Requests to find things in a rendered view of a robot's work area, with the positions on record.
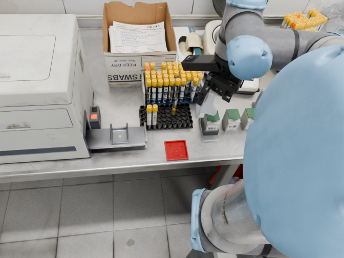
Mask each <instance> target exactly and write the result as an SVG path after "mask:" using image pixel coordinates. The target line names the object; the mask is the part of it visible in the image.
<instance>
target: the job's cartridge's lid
mask: <svg viewBox="0 0 344 258"><path fill-rule="evenodd" d="M206 116H207V121H212V122H217V120H220V117H219V113H218V110H217V113H216V114H215V115H214V116H212V115H208V114H206Z"/></svg>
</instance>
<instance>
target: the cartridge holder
mask: <svg viewBox="0 0 344 258"><path fill-rule="evenodd" d="M198 120H199V126H200V132H201V138H202V142H217V141H219V135H218V133H219V128H218V130H217V131H205V127H204V122H203V117H199V119H198Z"/></svg>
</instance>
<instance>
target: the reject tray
mask: <svg viewBox="0 0 344 258"><path fill-rule="evenodd" d="M164 144H165V152H166V159H167V161H178V160H189V156H188V151H187V145H186V140H174V141H165V142H164Z"/></svg>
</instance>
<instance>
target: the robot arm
mask: <svg viewBox="0 0 344 258"><path fill-rule="evenodd" d="M266 3H267V0H226V7H225V10H224V14H223V18H222V22H221V26H220V30H219V33H218V37H217V41H216V45H215V48H214V50H215V52H214V54H208V55H188V56H187V57H185V59H184V60H183V61H182V62H181V65H182V68H183V70H184V71H205V72H209V73H208V75H207V76H206V79H205V82H204V85H203V87H202V89H201V91H200V93H199V96H198V100H197V104H196V109H195V115H196V118H197V119H198V117H199V115H200V113H205V114H208V115H212V116H214V115H215V114H216V113H217V109H216V108H215V107H214V105H213V101H214V99H215V96H214V94H213V93H212V92H209V91H210V89H211V90H213V91H214V92H216V93H218V95H220V96H222V99H223V100H225V101H226V102H228V103H229V102H230V100H231V98H232V95H233V93H237V91H238V90H239V88H242V85H243V83H244V81H245V80H252V79H255V78H257V79H258V78H260V77H262V76H264V75H265V74H266V73H267V72H268V71H269V70H275V71H279V72H278V73H277V75H276V76H275V77H274V78H273V79H272V80H271V82H270V83H269V84H268V86H267V87H266V89H265V90H264V92H263V93H262V95H261V97H260V99H259V101H258V103H257V105H256V107H255V109H254V113H255V119H254V121H253V122H251V123H250V124H249V127H248V131H247V135H246V140H245V147H244V156H243V179H242V180H240V181H239V182H238V183H237V184H228V185H223V186H220V187H217V188H216V189H214V190H208V189H205V188H203V189H196V190H195V191H194V192H193V193H192V207H191V233H190V244H191V247H192V248H193V249H194V250H198V251H202V252H219V253H230V254H236V255H237V258H344V35H343V34H339V33H336V32H327V33H326V32H315V31H304V30H293V29H283V28H273V27H265V25H264V21H263V11H264V9H265V8H266ZM227 97H230V98H227Z"/></svg>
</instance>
